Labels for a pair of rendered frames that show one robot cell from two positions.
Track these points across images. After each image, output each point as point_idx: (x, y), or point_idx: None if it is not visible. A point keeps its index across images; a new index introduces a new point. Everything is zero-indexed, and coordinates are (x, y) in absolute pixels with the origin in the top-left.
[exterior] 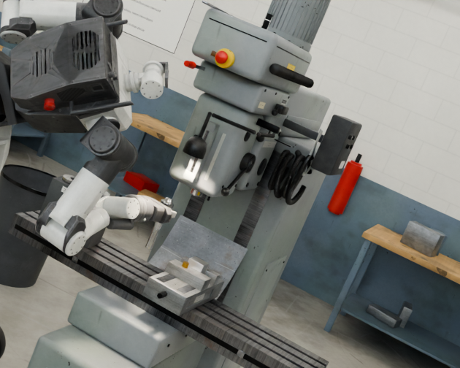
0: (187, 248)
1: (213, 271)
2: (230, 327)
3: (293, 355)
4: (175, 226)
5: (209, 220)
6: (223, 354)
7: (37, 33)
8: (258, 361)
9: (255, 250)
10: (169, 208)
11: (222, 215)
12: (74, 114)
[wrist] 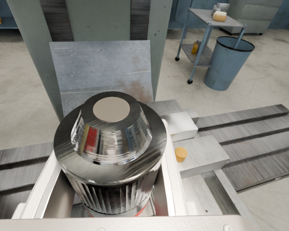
0: (89, 77)
1: (184, 110)
2: (244, 159)
3: (284, 128)
4: (56, 61)
5: (90, 29)
6: (254, 188)
7: None
8: None
9: (157, 36)
10: (238, 225)
11: (102, 13)
12: None
